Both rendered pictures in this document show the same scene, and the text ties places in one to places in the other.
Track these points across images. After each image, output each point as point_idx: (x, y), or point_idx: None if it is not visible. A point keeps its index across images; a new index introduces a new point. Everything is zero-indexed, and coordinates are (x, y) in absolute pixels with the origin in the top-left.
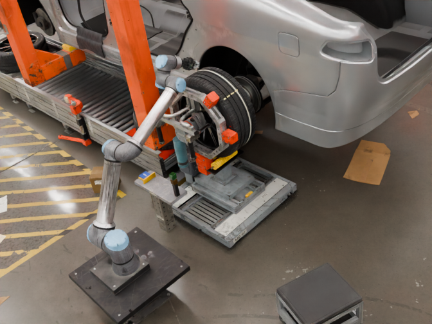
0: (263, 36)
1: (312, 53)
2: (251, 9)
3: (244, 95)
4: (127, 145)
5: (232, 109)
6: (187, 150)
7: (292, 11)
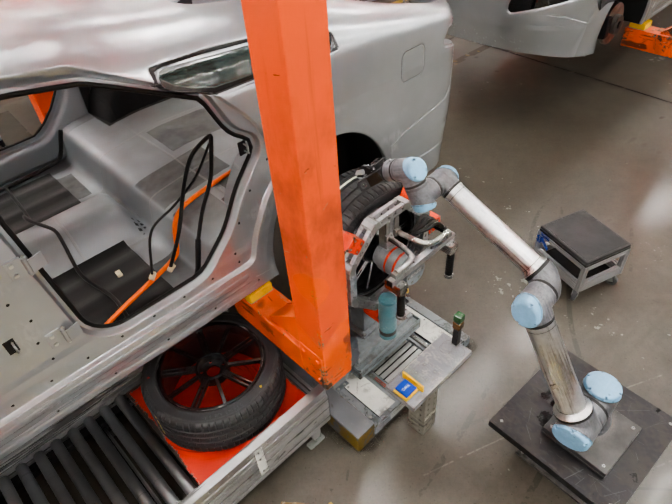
0: (383, 76)
1: (437, 52)
2: (365, 47)
3: None
4: (552, 267)
5: None
6: None
7: (408, 16)
